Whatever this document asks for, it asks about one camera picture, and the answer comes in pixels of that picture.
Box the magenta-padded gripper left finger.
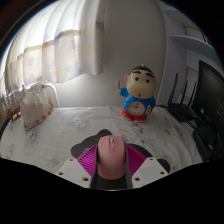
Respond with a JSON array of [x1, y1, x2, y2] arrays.
[[55, 147, 99, 190]]

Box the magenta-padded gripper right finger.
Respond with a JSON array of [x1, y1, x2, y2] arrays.
[[124, 145, 169, 190]]

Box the pink computer mouse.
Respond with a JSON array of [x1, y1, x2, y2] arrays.
[[96, 134, 128, 181]]

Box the black bear-shaped mouse pad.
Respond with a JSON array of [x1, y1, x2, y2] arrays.
[[70, 128, 171, 174]]

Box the white printed tablecloth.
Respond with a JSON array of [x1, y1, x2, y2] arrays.
[[0, 105, 204, 189]]

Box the cartoon boy figurine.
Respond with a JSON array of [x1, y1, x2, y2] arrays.
[[115, 63, 158, 123]]

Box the black router with antennas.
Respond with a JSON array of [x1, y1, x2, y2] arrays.
[[166, 72, 201, 123]]

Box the large white conch shell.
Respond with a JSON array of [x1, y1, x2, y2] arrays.
[[19, 81, 54, 132]]

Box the small black device box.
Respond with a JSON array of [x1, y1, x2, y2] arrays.
[[193, 124, 222, 162]]

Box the white radiator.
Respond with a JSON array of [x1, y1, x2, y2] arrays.
[[6, 81, 61, 109]]

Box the black monitor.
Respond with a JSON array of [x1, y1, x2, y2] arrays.
[[191, 59, 224, 134]]

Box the white star-print curtain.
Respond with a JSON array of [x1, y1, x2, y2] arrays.
[[0, 0, 108, 98]]

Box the white shelf unit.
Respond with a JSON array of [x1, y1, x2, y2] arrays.
[[156, 0, 224, 104]]

